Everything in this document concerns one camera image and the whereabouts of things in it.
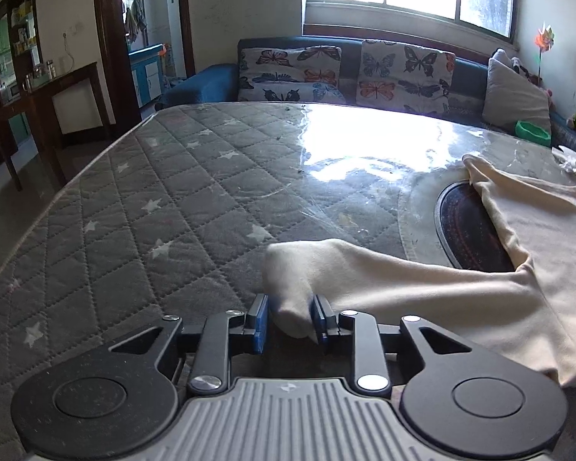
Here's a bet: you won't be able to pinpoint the dark wooden wall cabinet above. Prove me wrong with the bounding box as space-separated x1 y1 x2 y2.
0 0 39 106

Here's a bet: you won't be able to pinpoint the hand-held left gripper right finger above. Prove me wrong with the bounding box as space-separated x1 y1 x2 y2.
312 294 473 395

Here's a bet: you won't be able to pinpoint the cream knit shirt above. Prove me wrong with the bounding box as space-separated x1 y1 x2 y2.
262 154 576 390

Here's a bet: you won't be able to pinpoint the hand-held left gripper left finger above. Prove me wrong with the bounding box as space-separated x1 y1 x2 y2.
109 294 270 395

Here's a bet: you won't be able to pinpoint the green plastic bowl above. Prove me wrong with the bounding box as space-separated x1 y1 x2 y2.
516 120 553 147

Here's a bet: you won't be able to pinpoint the blue cabinet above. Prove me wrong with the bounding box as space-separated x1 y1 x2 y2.
129 43 168 107

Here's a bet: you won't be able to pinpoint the grey pillow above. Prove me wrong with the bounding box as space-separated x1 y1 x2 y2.
482 50 553 135

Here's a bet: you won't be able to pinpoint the colourful pinwheel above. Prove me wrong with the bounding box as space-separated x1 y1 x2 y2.
534 23 556 80

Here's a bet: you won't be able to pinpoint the grey quilted star table cover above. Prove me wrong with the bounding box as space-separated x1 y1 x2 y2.
0 101 576 461

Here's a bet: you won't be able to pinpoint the dark wooden door frame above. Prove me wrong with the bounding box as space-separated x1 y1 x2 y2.
92 0 196 128

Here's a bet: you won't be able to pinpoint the round black induction cooktop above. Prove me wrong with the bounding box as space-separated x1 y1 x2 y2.
434 179 516 272

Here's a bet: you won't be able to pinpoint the black and white plush toy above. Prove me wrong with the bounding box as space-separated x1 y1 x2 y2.
510 55 544 86

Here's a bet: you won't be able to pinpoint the butterfly print cushion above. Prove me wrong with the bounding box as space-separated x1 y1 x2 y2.
237 46 347 105
359 39 457 115

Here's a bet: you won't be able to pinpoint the hanging clothes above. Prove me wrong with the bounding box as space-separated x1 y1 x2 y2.
123 0 148 45

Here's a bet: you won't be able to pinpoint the dark wooden sideboard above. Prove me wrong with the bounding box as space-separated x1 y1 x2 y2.
0 62 112 192

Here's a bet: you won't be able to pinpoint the clear plastic bag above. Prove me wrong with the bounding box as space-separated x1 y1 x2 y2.
552 146 576 174

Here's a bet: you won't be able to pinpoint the white board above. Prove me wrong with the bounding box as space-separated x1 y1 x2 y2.
52 79 101 135

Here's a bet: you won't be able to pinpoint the blue sofa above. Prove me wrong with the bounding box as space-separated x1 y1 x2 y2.
156 36 576 157

